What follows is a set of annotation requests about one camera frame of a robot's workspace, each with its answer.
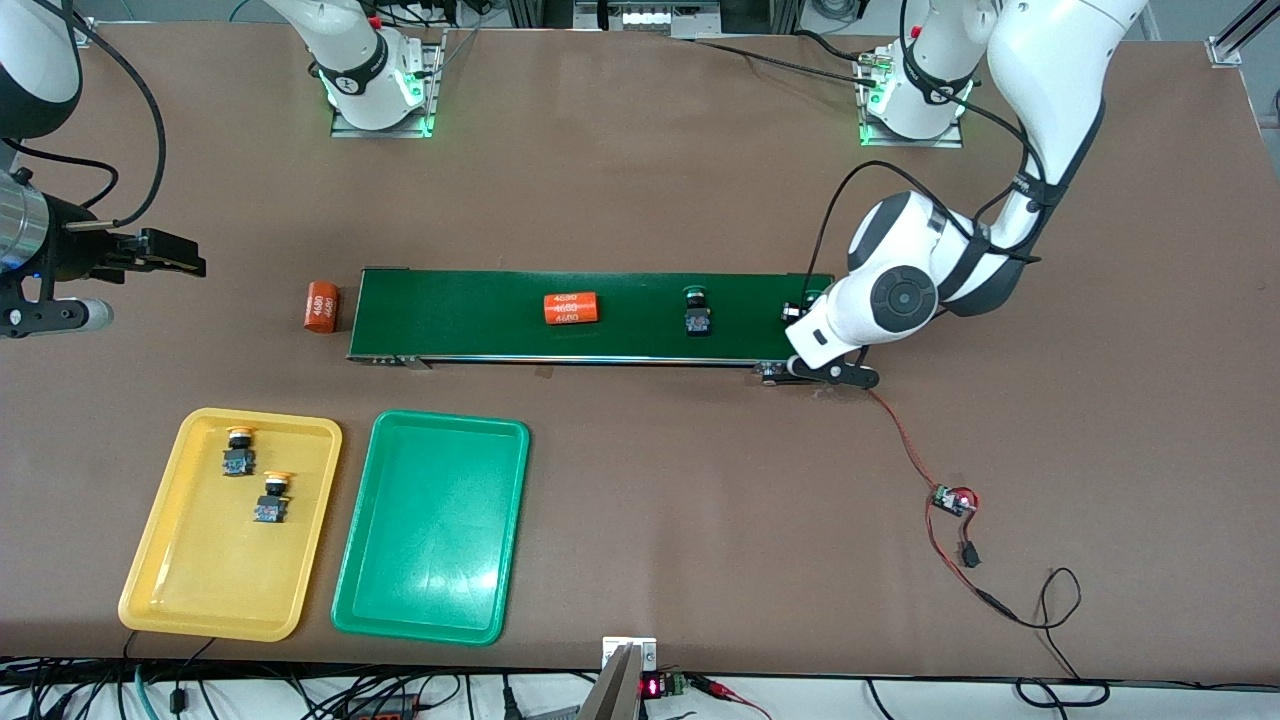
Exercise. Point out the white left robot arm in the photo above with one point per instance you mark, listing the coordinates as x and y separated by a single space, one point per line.
900 298

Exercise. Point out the red digit display module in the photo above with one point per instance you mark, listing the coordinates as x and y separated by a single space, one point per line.
652 687

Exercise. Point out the green plastic tray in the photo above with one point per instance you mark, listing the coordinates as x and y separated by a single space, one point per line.
430 530

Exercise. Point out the green push button switch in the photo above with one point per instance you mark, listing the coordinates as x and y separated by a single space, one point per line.
698 322
813 294

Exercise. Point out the grey metal mounting bracket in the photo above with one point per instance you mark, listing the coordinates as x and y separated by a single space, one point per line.
615 690

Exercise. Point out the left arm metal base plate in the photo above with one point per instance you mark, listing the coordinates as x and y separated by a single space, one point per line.
940 143

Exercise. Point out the red power strip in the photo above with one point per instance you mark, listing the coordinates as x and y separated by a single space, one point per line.
380 712

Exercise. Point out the small green circuit board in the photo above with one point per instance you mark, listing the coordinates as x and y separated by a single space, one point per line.
950 499

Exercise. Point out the red clip lead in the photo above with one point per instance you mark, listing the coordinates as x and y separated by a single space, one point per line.
715 687

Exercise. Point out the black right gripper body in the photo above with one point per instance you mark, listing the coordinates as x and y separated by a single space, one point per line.
72 250

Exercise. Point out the green conveyor belt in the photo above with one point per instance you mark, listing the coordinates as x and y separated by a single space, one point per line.
450 310

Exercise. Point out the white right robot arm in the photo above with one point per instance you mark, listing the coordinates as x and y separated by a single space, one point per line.
350 60

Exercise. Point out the yellow plastic tray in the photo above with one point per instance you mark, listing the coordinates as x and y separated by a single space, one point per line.
200 570

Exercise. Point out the silver machine box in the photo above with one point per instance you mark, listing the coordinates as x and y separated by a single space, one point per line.
645 15

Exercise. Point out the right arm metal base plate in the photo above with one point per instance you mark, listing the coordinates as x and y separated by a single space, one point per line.
400 132

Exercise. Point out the yellow push button switch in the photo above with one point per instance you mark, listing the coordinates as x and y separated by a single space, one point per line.
238 463
269 510

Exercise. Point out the aluminium table corner bracket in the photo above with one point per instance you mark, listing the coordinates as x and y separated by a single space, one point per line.
1225 50
90 32

